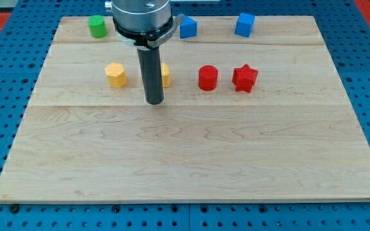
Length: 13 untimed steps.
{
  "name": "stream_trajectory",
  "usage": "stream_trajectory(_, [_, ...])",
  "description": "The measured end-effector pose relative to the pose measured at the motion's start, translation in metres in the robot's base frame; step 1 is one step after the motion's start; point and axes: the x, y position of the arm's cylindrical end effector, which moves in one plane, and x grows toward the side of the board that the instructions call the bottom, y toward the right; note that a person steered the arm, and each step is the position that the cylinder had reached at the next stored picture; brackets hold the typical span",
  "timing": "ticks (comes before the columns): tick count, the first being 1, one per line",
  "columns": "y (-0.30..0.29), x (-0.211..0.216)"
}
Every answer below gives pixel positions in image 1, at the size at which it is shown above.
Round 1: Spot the wooden board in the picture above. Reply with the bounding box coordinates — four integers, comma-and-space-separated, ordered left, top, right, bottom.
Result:
0, 16, 370, 204

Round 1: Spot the yellow block behind rod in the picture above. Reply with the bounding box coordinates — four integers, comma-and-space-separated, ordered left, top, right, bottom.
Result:
161, 63, 170, 88

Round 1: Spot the red star block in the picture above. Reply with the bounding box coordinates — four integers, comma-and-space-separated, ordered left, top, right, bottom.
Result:
232, 64, 259, 93

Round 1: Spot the blue cube block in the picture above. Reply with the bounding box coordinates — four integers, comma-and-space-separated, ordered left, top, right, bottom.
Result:
234, 13, 256, 37

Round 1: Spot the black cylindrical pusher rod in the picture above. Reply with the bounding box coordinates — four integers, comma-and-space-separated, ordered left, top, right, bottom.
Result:
137, 47, 164, 105

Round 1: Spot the green cylinder block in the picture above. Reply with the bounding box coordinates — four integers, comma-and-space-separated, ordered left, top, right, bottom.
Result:
87, 15, 108, 39

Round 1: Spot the yellow hexagon block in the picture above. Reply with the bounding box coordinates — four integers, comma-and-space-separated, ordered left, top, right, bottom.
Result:
104, 63, 128, 89

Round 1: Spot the red cylinder block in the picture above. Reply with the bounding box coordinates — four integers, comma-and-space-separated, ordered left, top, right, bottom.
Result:
198, 65, 218, 91

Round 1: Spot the blue triangular block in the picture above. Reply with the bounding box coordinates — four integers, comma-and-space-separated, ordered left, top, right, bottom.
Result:
179, 15, 198, 39

